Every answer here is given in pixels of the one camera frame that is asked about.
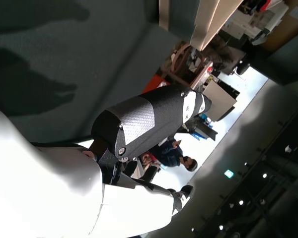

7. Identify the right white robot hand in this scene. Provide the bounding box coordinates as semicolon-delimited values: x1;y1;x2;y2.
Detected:
0;85;212;238

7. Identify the brown cardboard paper box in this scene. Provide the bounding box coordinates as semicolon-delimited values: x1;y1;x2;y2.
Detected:
158;0;243;52

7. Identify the masked person in blue jacket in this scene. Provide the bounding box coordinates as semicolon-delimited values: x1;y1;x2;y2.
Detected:
152;138;198;173

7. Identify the orange floor mat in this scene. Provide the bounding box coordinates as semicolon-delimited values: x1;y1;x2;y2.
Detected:
142;75;170;94

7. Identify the round wooden chair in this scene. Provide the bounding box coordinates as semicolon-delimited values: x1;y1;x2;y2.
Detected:
172;43;213;84

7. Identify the dark puffer jacket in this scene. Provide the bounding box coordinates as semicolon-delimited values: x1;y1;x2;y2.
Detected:
203;34;251;75

